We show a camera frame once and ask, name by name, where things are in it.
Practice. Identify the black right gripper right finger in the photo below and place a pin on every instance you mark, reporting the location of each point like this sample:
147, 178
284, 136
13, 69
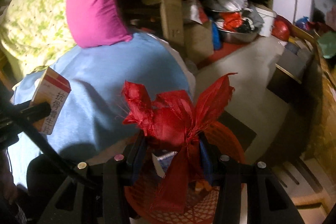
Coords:
267, 201

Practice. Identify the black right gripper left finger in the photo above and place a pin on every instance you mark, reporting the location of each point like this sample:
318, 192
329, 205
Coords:
97, 194

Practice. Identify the red mesh plastic bag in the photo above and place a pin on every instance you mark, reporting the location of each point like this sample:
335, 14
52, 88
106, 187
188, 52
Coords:
172, 122

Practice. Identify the red plastic waste basket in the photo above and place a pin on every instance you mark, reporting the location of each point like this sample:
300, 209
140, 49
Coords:
200, 207

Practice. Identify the black low stool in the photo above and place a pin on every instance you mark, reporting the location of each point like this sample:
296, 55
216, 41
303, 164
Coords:
244, 134

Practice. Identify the blue white small box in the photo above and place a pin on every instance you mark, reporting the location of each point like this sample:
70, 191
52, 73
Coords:
162, 162

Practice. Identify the blue blanket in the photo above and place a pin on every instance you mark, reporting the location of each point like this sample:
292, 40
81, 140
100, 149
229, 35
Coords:
91, 119

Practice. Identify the black square stool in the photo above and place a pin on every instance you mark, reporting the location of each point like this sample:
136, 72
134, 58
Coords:
287, 79

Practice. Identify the pink pillow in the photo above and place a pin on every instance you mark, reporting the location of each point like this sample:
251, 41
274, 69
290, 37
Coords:
94, 23

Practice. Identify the metal basin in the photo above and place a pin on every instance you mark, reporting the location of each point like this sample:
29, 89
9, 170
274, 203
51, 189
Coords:
237, 37

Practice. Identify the red plastic bag on floor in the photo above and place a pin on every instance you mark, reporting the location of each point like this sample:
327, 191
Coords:
281, 28

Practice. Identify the brown cardboard box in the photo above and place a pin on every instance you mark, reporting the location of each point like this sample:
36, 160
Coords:
198, 41

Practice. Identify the white plastic bucket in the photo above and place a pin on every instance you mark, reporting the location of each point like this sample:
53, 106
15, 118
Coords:
268, 15

